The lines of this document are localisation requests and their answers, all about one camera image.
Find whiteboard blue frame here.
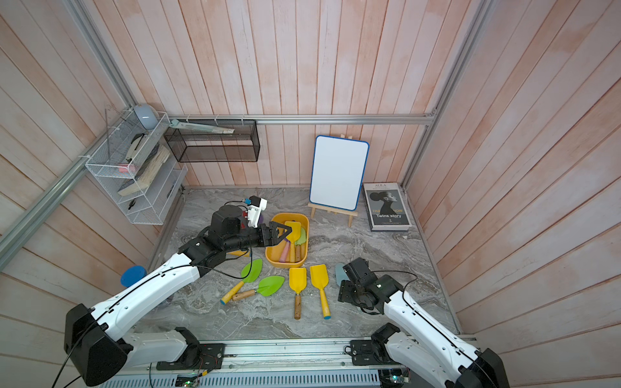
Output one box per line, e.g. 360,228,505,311
309,135,370,211

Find yellow storage box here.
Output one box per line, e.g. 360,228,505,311
265,213,310,268

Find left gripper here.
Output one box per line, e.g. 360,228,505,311
224,221,293,252

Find books in wire shelf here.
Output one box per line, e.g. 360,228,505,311
117,134,171,197

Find light green ruler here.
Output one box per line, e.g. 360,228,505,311
169,119,234,135

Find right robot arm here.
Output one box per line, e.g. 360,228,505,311
338,258,509,387

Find black and white book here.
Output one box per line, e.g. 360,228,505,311
363,183,412,232

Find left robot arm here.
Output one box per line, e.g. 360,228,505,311
64,205,292,387

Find white wire shelf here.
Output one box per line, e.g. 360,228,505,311
86,104,188,226

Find light green shovel wooden handle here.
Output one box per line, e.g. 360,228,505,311
295,227,307,262

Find yellow scoop blue-tipped handle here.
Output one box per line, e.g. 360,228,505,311
310,264,332,319

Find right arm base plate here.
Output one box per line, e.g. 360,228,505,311
344,339,397,366

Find yellow scoop wooden handle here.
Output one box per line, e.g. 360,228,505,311
289,267,307,320

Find purple shovel pink handle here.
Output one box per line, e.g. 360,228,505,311
279,239,291,263

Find wooden easel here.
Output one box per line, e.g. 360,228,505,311
307,202,358,228

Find light blue shovel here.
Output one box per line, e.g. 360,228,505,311
335,264,349,287

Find blue-lid tube container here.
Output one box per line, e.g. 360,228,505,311
121,266,147,288

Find green shovel yellow handle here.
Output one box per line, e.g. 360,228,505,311
221,259,263,305

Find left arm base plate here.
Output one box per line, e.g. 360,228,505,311
155,343,226,372

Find black mesh basket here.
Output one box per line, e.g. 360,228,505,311
164,119,260,163

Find yellow scoop left blue tip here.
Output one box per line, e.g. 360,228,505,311
228,250,250,257

